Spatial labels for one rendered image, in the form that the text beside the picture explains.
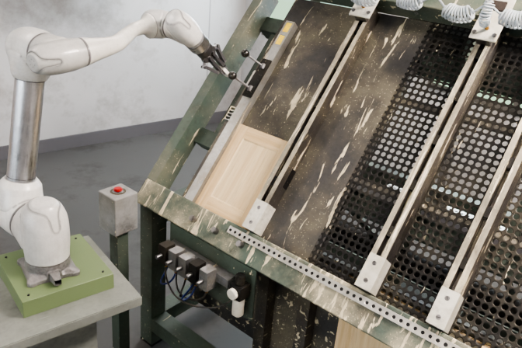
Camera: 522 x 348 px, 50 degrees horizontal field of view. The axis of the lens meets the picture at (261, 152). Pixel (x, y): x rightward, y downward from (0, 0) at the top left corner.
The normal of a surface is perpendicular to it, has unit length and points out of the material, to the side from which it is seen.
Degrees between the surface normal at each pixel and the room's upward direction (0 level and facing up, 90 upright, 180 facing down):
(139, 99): 90
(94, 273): 1
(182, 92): 90
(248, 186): 50
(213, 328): 0
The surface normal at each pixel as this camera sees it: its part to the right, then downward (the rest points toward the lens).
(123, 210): 0.75, 0.30
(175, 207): -0.45, -0.41
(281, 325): -0.65, 0.24
